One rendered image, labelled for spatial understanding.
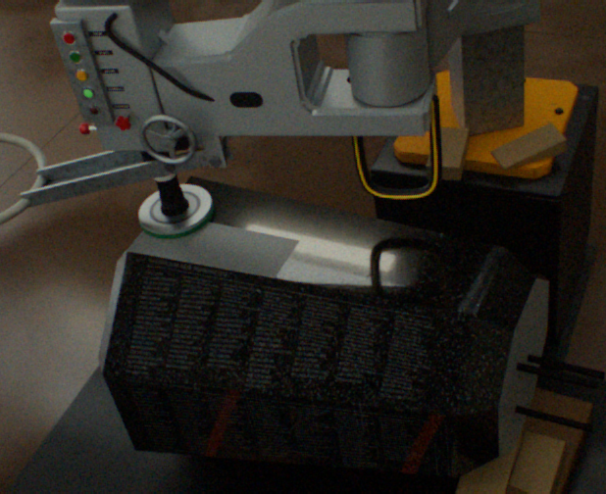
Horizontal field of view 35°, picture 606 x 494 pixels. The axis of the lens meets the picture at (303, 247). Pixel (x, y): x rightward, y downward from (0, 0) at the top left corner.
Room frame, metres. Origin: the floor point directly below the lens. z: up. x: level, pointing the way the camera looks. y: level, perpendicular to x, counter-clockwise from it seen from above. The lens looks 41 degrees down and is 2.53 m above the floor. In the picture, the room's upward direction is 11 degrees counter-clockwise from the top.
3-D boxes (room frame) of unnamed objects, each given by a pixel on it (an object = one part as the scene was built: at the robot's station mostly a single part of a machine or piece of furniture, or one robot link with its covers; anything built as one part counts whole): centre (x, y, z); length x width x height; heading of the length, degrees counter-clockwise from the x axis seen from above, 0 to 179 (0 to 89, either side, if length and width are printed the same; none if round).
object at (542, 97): (2.50, -0.66, 0.76); 0.49 x 0.49 x 0.05; 59
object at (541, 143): (2.27, -0.72, 0.80); 0.20 x 0.10 x 0.05; 99
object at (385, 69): (1.97, -0.28, 1.39); 0.19 x 0.19 x 0.20
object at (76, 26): (2.10, 0.44, 1.41); 0.08 x 0.03 x 0.28; 71
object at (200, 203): (2.19, 0.34, 0.89); 0.21 x 0.21 x 0.01
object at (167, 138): (2.03, 0.27, 1.24); 0.15 x 0.10 x 0.15; 71
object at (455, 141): (2.31, -0.49, 0.81); 0.20 x 0.10 x 0.05; 157
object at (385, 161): (2.50, -0.66, 0.37); 0.66 x 0.66 x 0.74; 59
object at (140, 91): (2.16, 0.26, 1.36); 0.36 x 0.22 x 0.45; 71
